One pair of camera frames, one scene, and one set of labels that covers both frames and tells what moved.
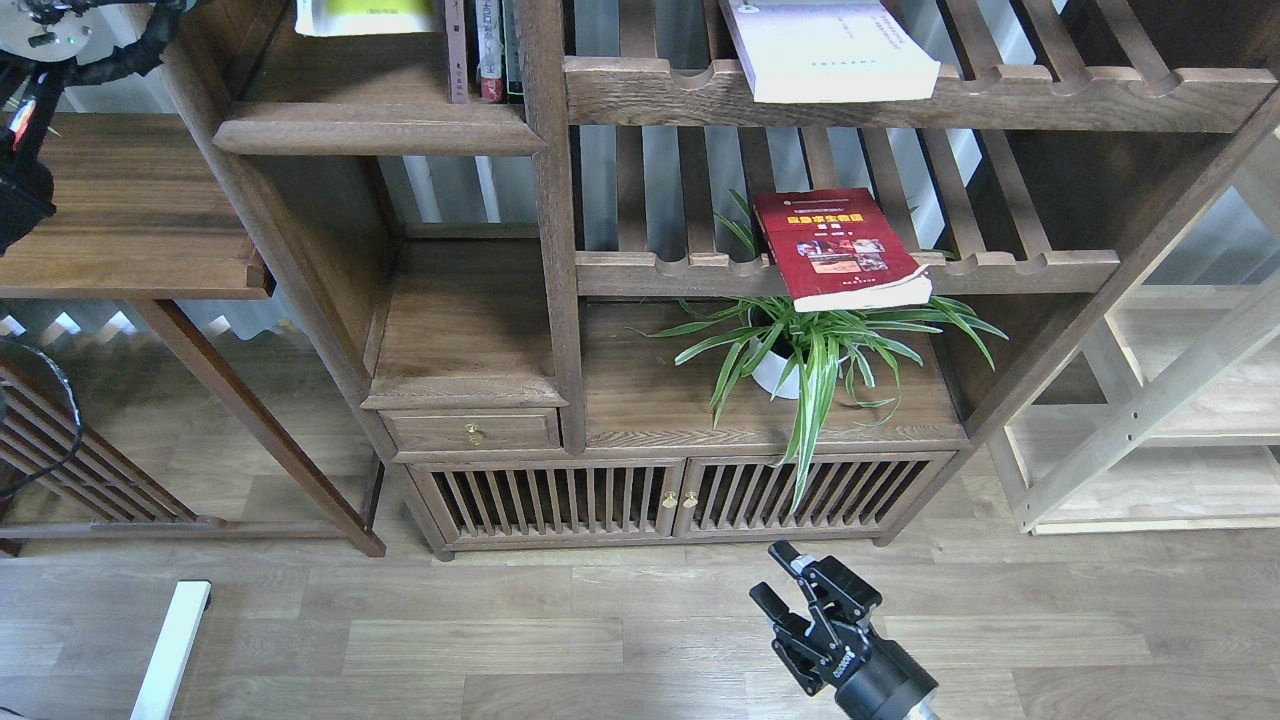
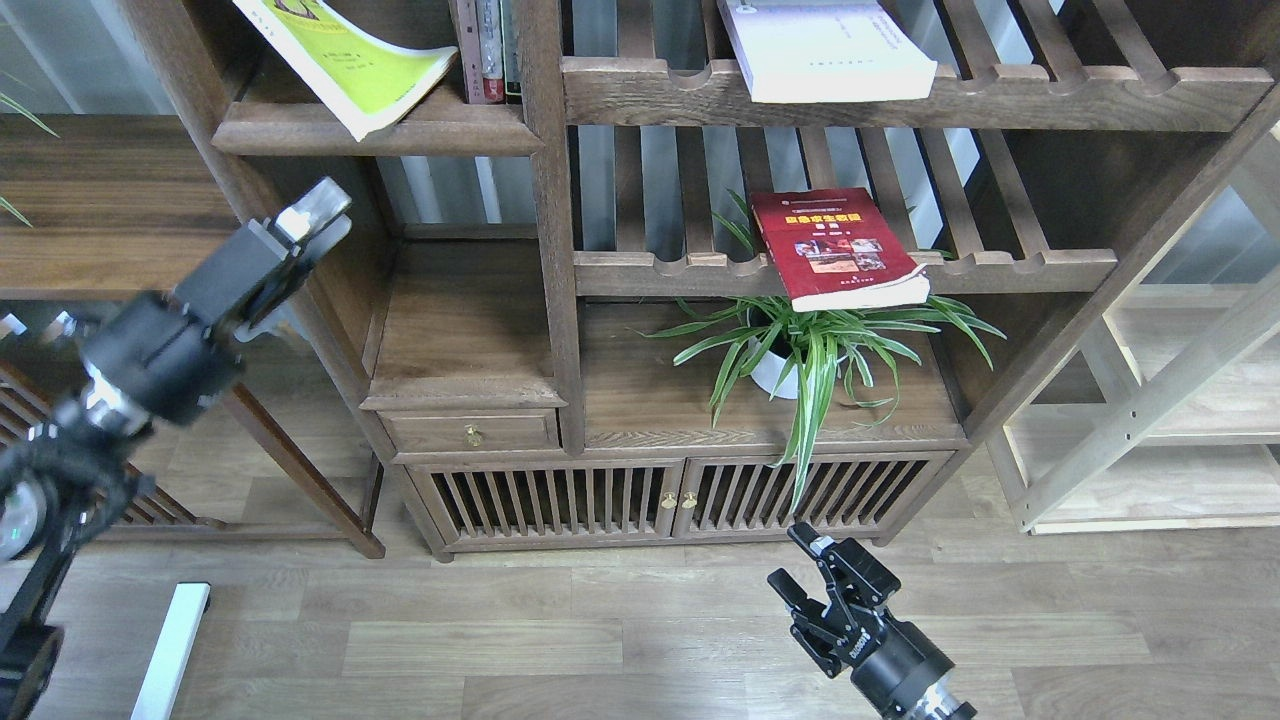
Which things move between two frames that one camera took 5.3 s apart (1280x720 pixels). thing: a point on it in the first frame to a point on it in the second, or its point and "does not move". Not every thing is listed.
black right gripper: x=836 y=651 to x=899 y=669
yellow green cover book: x=323 y=18 to x=356 y=74
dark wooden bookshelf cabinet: x=617 y=271 does not move
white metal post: x=166 y=672 does not move
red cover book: x=836 y=248 does not move
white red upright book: x=490 y=50 does not move
